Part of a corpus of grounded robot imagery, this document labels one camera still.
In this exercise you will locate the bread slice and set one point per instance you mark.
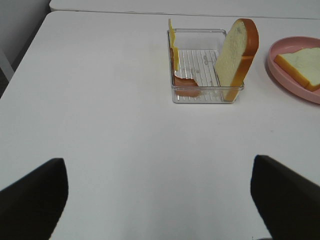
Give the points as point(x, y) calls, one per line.
point(303, 66)
point(235, 59)

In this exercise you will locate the pink wavy bacon strip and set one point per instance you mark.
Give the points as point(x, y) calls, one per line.
point(182, 82)

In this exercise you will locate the yellow cheese slice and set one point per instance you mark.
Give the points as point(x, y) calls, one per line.
point(172, 38)

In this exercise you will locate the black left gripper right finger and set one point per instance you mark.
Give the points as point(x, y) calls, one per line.
point(288, 203)

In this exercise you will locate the pink round plate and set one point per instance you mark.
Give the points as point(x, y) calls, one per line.
point(290, 45)

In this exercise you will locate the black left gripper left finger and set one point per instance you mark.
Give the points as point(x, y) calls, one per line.
point(31, 207)

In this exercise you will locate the left clear plastic tray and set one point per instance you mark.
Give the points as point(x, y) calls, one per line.
point(198, 51)

